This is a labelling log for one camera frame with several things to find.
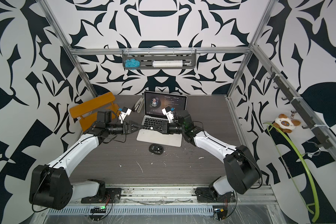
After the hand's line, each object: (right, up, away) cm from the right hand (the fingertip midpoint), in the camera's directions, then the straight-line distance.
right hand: (151, 127), depth 76 cm
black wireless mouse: (+2, -15, +12) cm, 19 cm away
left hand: (-7, +1, +2) cm, 7 cm away
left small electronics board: (-27, -42, -3) cm, 50 cm away
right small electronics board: (+36, -42, -6) cm, 55 cm away
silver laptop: (-1, +14, +24) cm, 28 cm away
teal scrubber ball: (-14, +39, +16) cm, 44 cm away
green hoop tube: (+62, -27, -22) cm, 71 cm away
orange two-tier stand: (-44, +9, +18) cm, 49 cm away
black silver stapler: (-15, +12, +35) cm, 40 cm away
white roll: (+9, +39, +14) cm, 42 cm away
